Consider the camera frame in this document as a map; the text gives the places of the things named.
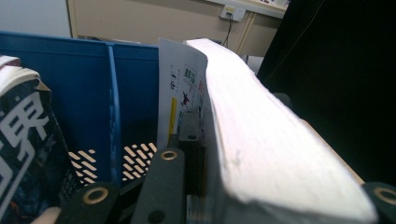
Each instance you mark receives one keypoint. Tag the white cabinet panel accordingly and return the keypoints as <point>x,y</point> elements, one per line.
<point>31,15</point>

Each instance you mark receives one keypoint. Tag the black curtain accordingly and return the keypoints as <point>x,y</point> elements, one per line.
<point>342,77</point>

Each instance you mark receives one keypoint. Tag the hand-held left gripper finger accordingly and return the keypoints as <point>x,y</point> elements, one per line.
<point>191,130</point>

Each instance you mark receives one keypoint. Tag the blue plastic file rack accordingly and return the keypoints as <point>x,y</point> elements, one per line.
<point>87,93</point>

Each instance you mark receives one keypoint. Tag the white green-print magazine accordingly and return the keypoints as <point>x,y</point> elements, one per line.
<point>264,155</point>

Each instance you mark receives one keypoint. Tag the dark blue cover magazine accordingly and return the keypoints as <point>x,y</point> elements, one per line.
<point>28,140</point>

